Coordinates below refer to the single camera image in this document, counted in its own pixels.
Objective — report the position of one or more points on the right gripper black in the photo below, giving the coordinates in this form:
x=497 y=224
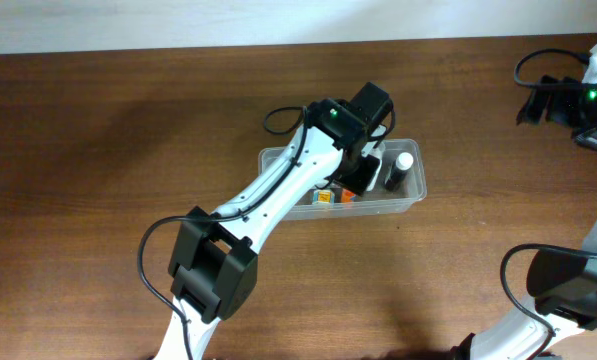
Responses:
x=562 y=90

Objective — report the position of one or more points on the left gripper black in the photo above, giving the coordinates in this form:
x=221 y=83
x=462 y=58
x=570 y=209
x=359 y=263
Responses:
x=360 y=179

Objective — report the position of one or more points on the orange effervescent tablet tube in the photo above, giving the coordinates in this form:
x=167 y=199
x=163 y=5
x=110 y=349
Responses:
x=347 y=196

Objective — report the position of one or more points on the white spray bottle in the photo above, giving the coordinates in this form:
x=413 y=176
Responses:
x=376 y=153

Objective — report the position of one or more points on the gold lid small jar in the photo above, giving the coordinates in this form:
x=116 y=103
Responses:
x=323 y=197

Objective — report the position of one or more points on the black bottle white cap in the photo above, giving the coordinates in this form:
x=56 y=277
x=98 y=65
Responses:
x=398 y=171

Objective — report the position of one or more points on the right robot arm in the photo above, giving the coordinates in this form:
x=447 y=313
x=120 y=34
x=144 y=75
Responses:
x=553 y=289

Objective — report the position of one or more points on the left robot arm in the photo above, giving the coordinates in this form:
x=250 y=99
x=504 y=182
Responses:
x=215 y=256

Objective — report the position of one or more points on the clear plastic container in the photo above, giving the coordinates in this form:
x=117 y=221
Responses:
x=379 y=200

